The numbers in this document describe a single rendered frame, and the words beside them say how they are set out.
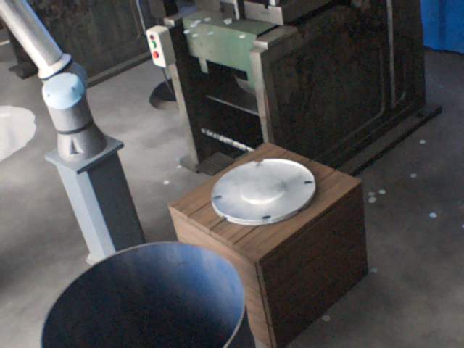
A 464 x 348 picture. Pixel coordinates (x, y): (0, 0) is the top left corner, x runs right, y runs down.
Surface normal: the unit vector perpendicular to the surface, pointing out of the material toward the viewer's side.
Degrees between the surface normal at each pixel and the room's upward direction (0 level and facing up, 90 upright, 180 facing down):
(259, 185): 0
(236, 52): 90
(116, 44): 90
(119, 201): 90
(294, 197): 0
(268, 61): 90
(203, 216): 0
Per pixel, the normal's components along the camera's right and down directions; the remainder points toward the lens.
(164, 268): -0.02, 0.51
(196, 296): -0.30, 0.53
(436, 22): -0.73, 0.47
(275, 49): 0.65, 0.31
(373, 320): -0.18, -0.83
